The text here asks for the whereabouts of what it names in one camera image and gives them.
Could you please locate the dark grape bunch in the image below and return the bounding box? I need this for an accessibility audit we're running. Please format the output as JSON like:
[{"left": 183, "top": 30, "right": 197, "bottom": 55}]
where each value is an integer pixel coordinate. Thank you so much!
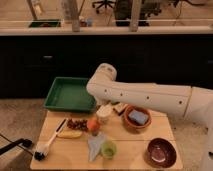
[{"left": 67, "top": 119, "right": 88, "bottom": 131}]

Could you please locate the yellow banana toy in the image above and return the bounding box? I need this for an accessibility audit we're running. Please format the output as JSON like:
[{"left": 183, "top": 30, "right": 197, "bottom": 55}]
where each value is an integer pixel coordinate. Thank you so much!
[{"left": 57, "top": 130, "right": 83, "bottom": 139}]

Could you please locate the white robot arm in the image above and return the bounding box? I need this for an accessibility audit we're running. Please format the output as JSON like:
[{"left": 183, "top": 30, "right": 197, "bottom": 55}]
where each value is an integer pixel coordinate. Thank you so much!
[{"left": 86, "top": 63, "right": 213, "bottom": 171}]

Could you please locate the white paper cup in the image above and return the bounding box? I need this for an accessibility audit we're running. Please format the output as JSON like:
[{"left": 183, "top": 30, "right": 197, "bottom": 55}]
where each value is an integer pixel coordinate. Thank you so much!
[{"left": 96, "top": 105, "right": 112, "bottom": 122}]

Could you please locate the light green cup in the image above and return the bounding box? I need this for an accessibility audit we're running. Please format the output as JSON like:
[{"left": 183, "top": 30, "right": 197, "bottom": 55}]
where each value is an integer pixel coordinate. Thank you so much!
[{"left": 101, "top": 140, "right": 117, "bottom": 159}]

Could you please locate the blue sponge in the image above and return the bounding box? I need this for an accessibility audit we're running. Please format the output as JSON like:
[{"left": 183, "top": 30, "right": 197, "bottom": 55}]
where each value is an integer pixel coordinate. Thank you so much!
[{"left": 129, "top": 110, "right": 148, "bottom": 125}]

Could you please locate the grey cloth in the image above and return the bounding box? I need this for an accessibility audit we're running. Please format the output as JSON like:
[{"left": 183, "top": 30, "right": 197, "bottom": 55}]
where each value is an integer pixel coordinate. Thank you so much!
[{"left": 88, "top": 133, "right": 106, "bottom": 162}]

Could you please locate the black office chair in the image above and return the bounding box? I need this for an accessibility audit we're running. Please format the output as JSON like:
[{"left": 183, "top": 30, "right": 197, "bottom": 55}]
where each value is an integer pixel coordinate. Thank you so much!
[{"left": 92, "top": 0, "right": 116, "bottom": 14}]

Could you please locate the black cable stand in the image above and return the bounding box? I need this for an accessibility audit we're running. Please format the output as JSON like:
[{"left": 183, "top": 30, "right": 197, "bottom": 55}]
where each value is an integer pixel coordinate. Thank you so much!
[{"left": 0, "top": 133, "right": 33, "bottom": 155}]

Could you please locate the brown chocolate bar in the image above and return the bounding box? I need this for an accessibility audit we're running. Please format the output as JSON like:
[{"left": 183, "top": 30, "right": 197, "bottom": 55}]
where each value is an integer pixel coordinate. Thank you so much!
[{"left": 113, "top": 103, "right": 127, "bottom": 115}]

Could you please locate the green plastic tray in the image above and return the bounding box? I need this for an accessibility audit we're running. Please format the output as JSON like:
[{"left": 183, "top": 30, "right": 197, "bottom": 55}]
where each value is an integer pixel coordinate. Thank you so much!
[{"left": 44, "top": 77, "right": 96, "bottom": 113}]

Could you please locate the orange fruit toy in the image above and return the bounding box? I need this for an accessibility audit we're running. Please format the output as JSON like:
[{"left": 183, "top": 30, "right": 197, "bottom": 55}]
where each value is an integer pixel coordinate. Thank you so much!
[{"left": 87, "top": 118, "right": 100, "bottom": 131}]

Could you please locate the distant green bin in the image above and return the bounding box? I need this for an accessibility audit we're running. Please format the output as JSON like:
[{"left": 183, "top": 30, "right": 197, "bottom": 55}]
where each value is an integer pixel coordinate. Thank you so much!
[{"left": 29, "top": 20, "right": 61, "bottom": 28}]

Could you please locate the dark brown bowl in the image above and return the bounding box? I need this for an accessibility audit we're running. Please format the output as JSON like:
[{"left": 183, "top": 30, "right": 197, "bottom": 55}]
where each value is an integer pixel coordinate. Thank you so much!
[{"left": 147, "top": 138, "right": 177, "bottom": 168}]

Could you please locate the terracotta clay bowl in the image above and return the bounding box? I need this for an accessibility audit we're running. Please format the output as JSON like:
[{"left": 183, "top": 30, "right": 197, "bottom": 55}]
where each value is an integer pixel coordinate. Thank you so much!
[{"left": 123, "top": 105, "right": 151, "bottom": 130}]

